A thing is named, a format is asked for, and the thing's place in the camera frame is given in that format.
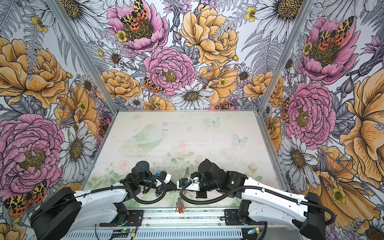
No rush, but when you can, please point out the white vented cable duct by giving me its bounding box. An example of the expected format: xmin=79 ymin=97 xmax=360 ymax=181
xmin=63 ymin=228 xmax=243 ymax=240

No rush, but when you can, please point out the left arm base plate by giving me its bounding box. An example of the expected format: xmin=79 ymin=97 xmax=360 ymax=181
xmin=99 ymin=210 xmax=144 ymax=227

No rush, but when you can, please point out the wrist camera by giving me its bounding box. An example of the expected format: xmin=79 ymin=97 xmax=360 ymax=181
xmin=155 ymin=171 xmax=172 ymax=184
xmin=177 ymin=177 xmax=200 ymax=192

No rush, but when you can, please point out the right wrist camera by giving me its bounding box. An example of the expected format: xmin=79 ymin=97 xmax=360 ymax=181
xmin=177 ymin=177 xmax=200 ymax=192

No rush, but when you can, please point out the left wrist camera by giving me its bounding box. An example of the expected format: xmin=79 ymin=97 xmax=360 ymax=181
xmin=155 ymin=171 xmax=172 ymax=184

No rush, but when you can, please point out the aluminium front rail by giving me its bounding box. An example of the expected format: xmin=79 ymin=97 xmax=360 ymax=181
xmin=55 ymin=206 xmax=310 ymax=230

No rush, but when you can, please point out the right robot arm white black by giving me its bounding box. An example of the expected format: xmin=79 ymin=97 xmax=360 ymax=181
xmin=181 ymin=159 xmax=336 ymax=240

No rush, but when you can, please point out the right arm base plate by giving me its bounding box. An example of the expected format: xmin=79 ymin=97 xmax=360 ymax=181
xmin=224 ymin=209 xmax=255 ymax=226

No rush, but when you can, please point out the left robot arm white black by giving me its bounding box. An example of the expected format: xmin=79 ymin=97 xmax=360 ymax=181
xmin=30 ymin=161 xmax=178 ymax=240

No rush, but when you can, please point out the metal key organizer plate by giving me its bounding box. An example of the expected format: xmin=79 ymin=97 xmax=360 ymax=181
xmin=175 ymin=167 xmax=191 ymax=214

